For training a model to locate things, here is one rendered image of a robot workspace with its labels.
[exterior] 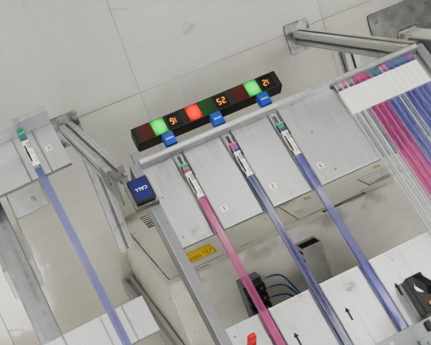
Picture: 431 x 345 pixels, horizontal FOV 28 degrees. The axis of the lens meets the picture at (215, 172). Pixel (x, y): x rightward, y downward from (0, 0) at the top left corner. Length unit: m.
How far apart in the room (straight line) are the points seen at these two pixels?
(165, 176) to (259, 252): 0.36
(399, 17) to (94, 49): 0.96
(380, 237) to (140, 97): 0.81
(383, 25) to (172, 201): 1.22
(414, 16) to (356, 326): 1.37
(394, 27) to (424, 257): 1.17
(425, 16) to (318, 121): 1.06
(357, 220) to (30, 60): 0.98
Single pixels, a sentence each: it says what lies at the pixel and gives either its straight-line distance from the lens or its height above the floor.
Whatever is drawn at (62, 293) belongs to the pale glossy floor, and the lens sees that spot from 2.55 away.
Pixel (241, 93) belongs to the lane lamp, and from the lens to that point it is 1.84.
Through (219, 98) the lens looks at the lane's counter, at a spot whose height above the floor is 0.66.
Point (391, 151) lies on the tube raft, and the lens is 1.79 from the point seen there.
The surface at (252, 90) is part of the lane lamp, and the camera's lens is 1.85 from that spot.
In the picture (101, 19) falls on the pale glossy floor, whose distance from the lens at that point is 2.42.
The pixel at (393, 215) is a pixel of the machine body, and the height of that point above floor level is 0.62.
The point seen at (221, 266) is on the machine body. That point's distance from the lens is 1.96.
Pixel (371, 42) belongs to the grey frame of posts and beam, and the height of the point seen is 0.48.
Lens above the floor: 2.37
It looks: 67 degrees down
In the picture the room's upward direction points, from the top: 122 degrees clockwise
